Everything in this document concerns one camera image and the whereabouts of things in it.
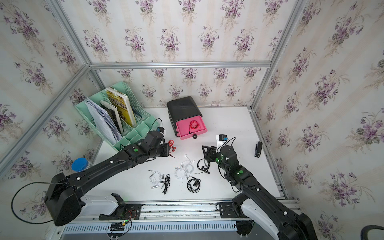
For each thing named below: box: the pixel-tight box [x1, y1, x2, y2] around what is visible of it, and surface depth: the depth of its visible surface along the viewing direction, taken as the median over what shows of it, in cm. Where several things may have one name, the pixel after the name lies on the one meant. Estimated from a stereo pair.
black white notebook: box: [92, 101, 122, 140], surface depth 84 cm
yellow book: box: [105, 87, 137, 128], surface depth 96 cm
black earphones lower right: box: [187, 176, 201, 194], surface depth 83 cm
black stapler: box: [254, 141, 263, 158], surface depth 95 cm
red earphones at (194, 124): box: [189, 120, 201, 134], surface depth 95 cm
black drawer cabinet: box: [166, 96, 203, 137], surface depth 100 cm
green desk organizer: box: [74, 81, 160, 152], surface depth 95 cm
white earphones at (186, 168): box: [174, 153, 196, 181], surface depth 90 cm
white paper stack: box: [85, 100, 122, 144], surface depth 89 cm
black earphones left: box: [162, 173, 171, 195], surface depth 84 cm
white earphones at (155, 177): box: [147, 169, 165, 190], surface depth 86 cm
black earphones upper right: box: [194, 158, 211, 175], surface depth 90 cm
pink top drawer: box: [175, 115, 208, 140], surface depth 94 cm
